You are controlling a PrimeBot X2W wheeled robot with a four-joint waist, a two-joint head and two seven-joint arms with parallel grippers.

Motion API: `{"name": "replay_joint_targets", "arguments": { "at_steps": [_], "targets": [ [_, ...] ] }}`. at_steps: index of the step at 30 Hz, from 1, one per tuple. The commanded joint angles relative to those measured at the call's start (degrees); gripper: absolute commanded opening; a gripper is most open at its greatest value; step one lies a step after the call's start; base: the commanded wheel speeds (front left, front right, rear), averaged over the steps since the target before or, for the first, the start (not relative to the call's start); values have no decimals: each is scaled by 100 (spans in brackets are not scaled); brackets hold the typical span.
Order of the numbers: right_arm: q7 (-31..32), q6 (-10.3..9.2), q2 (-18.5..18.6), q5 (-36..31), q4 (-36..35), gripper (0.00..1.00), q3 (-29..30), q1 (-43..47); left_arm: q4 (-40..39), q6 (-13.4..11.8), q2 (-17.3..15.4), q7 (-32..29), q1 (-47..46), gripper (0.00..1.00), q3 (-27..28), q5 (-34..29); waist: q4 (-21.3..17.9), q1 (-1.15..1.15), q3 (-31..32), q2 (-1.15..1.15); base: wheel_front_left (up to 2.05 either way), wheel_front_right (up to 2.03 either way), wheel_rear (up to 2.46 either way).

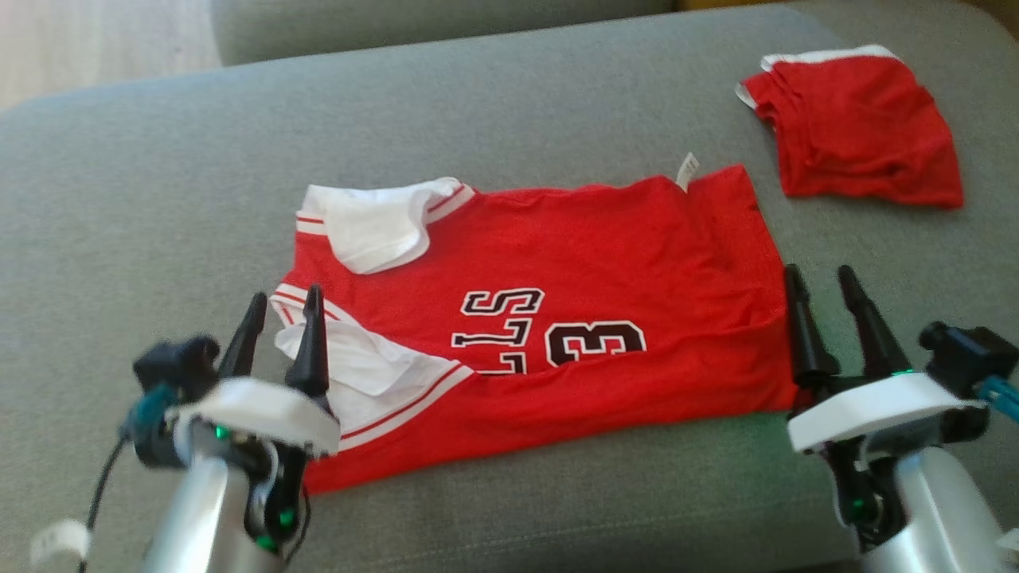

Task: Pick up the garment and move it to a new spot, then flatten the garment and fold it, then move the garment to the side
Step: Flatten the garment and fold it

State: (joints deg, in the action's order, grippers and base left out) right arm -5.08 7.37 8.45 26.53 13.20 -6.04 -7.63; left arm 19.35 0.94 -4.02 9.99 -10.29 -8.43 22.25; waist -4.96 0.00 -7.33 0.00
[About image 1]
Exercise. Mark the grey sofa seat cushion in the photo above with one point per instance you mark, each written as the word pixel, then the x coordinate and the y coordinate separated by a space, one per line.
pixel 159 199

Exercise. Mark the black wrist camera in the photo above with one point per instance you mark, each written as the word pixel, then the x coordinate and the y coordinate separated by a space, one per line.
pixel 175 362
pixel 967 354

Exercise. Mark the red shorts with white trim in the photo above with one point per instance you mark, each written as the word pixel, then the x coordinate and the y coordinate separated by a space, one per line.
pixel 860 127

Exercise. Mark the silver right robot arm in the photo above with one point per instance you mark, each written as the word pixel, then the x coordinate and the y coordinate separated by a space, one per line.
pixel 939 509

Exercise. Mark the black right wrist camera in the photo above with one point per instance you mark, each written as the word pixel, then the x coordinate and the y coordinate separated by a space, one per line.
pixel 967 354

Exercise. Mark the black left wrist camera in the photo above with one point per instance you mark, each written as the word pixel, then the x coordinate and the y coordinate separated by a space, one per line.
pixel 175 362

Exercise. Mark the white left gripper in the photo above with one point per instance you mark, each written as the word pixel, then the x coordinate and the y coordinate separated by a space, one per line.
pixel 263 410

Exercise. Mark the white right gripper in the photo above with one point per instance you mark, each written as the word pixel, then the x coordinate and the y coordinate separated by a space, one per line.
pixel 876 410

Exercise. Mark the red jersey with white sleeves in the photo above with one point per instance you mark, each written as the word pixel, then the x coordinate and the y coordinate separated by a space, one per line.
pixel 637 255

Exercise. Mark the grey sofa back cushion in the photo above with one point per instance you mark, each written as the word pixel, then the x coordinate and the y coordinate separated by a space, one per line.
pixel 438 28

